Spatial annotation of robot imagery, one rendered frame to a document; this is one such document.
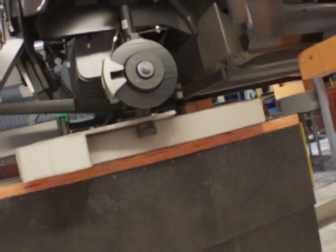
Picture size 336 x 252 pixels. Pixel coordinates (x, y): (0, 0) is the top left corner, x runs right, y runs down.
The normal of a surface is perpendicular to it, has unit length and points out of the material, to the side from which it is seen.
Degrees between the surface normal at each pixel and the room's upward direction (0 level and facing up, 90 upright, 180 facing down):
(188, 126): 90
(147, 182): 90
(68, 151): 90
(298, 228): 90
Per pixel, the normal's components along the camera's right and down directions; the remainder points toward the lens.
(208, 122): 0.25, -0.11
